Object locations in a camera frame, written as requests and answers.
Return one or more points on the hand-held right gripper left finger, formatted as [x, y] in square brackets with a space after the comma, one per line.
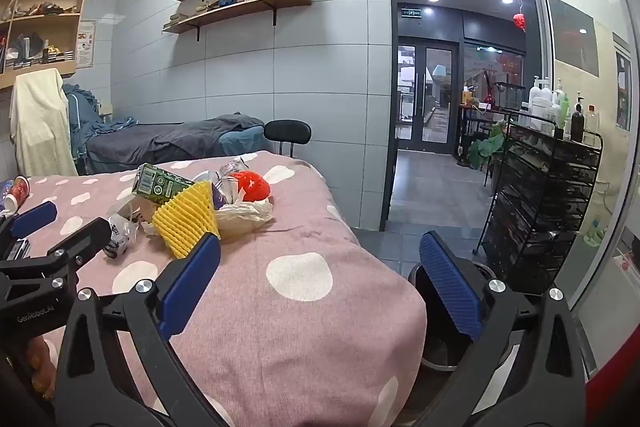
[190, 287]

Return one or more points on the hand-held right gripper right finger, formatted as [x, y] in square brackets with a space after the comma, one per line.
[450, 287]

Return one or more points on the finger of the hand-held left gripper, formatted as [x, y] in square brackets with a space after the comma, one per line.
[32, 219]
[85, 239]

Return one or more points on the black trash bin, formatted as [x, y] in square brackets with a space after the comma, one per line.
[425, 322]

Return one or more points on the yellow foam fruit net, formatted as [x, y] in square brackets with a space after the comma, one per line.
[185, 217]

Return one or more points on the white plastic bag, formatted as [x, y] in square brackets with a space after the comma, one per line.
[240, 217]

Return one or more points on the green drink carton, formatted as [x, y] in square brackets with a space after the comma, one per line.
[160, 187]

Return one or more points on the orange foam fruit net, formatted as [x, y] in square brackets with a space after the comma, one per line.
[252, 187]

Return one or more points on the clear plastic wrapper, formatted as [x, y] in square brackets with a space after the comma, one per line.
[232, 168]

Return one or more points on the person's left hand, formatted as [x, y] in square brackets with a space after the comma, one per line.
[42, 369]

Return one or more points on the cream towel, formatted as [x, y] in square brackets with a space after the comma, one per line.
[40, 122]

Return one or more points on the pink white-spotted blanket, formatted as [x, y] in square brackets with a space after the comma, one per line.
[280, 227]

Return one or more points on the grey blanket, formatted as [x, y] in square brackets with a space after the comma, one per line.
[150, 142]

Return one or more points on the blue cloth pile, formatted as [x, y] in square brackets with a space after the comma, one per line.
[82, 112]

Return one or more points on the green leafy plant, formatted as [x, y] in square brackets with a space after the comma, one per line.
[487, 147]

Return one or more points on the light blue bed cover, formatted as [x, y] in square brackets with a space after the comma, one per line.
[245, 142]

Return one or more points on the black metal table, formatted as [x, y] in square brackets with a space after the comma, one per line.
[472, 112]

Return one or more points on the black chair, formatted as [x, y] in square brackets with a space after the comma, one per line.
[287, 130]

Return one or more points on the glass double door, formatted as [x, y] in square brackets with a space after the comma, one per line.
[437, 92]

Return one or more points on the large white pump bottle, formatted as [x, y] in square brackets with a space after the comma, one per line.
[536, 99]

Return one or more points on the dark brown pump bottle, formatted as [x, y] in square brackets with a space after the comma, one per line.
[577, 124]

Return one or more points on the green bottle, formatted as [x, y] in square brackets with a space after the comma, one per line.
[565, 109]

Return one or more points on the clear bottle red cap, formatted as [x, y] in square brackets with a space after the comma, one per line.
[591, 124]

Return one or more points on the dark framed board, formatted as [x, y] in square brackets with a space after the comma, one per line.
[622, 82]

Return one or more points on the red hanging ornament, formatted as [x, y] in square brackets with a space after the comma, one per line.
[519, 21]

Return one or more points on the green exit sign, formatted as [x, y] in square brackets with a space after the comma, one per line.
[411, 12]

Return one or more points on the wall poster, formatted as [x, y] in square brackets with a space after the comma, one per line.
[86, 44]

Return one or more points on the dark door frame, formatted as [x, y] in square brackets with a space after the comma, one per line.
[387, 107]

